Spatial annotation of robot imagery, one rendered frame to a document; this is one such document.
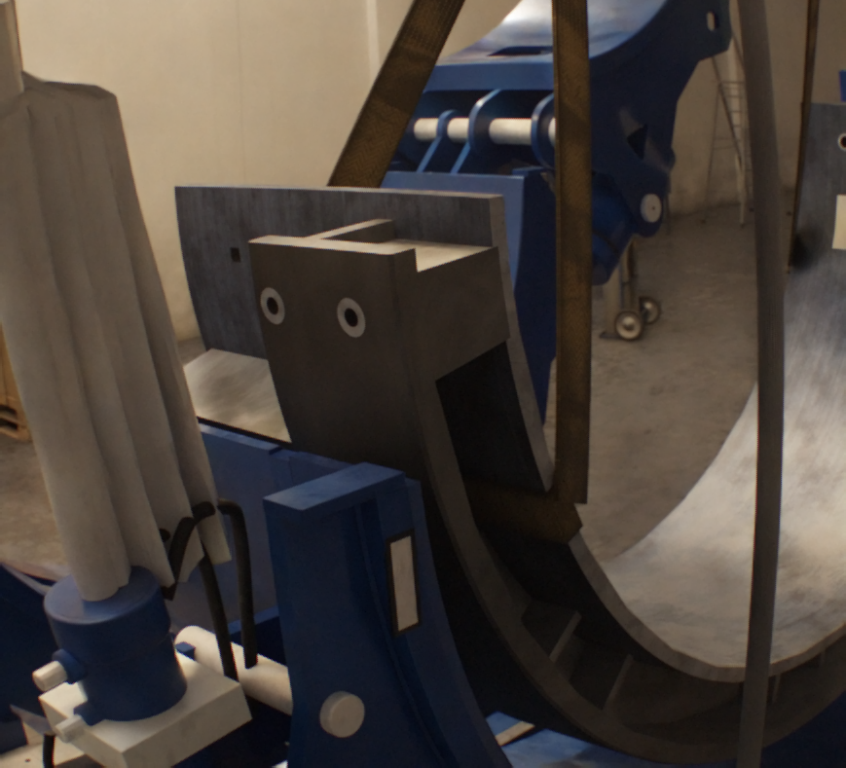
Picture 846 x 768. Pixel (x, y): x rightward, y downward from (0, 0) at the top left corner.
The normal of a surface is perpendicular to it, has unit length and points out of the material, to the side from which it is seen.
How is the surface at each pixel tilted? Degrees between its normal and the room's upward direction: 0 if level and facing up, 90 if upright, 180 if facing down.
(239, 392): 16
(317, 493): 0
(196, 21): 90
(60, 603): 8
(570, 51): 80
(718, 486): 25
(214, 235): 94
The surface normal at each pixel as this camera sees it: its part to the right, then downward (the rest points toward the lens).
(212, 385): -0.25, -0.88
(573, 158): 0.81, -0.07
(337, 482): -0.06, -0.97
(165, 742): 0.73, 0.11
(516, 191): -0.68, 0.09
